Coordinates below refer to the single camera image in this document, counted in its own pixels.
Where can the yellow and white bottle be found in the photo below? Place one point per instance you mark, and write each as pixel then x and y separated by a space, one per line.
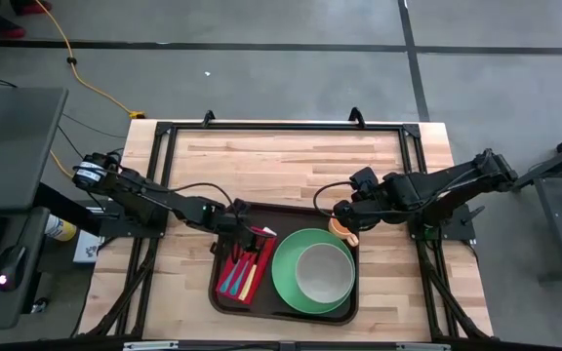
pixel 61 228

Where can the red cloth napkin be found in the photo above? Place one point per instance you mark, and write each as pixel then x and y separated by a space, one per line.
pixel 261 265

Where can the white napkin tag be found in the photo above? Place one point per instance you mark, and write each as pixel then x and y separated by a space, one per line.
pixel 269 231

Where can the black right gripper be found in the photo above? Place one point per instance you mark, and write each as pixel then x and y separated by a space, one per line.
pixel 364 202

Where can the dark brown serving tray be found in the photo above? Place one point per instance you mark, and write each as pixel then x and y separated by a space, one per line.
pixel 281 317

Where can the grey desk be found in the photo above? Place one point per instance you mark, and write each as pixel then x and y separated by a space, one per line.
pixel 12 146

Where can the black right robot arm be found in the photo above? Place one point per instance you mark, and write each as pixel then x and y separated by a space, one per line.
pixel 437 185

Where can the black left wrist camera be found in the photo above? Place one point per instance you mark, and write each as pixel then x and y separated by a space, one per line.
pixel 241 208

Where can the orange ribbed mug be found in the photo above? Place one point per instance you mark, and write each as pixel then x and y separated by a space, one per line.
pixel 340 228

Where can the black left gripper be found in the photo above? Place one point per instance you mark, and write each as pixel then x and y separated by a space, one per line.
pixel 234 226

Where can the beige plastic bowl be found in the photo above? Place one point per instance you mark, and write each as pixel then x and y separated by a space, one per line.
pixel 325 273

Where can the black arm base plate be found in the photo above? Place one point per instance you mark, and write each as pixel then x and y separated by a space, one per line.
pixel 130 229
pixel 456 229

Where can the green plastic plate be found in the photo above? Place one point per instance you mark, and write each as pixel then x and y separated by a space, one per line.
pixel 286 278

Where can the black aluminium table frame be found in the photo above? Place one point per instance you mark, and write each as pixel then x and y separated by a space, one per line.
pixel 164 156

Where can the dark metal cart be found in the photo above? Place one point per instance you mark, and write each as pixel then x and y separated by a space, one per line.
pixel 559 205

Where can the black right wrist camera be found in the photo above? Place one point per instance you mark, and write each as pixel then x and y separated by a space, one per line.
pixel 364 179

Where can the black computer mouse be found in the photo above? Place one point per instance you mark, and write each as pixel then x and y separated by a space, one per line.
pixel 10 268

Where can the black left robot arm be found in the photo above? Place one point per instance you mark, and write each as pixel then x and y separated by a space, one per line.
pixel 134 195

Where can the white cardboard box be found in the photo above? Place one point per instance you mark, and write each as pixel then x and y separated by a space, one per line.
pixel 87 247

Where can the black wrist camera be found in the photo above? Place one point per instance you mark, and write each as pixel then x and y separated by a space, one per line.
pixel 364 179
pixel 241 208

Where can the person's red shoe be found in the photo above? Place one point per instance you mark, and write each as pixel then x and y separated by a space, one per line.
pixel 34 6
pixel 12 31

